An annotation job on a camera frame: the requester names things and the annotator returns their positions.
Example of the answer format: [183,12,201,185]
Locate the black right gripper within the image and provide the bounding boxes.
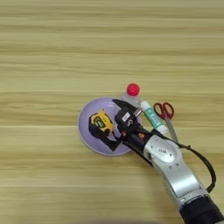
[100,98,156,154]

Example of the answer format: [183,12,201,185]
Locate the yellow black tape measure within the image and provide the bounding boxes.
[87,109,116,140]

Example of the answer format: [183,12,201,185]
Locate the black box white label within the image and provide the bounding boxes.
[114,107,139,132]

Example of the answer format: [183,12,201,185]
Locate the purple round plate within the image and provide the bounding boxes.
[77,97,141,157]

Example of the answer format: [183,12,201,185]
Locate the white green glue stick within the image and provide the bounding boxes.
[140,101,170,136]

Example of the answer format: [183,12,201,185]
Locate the clear bottle red cap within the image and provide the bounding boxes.
[120,82,143,109]

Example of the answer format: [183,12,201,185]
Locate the red handled scissors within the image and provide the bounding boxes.
[152,101,179,144]

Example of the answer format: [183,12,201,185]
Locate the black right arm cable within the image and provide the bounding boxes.
[136,123,218,194]

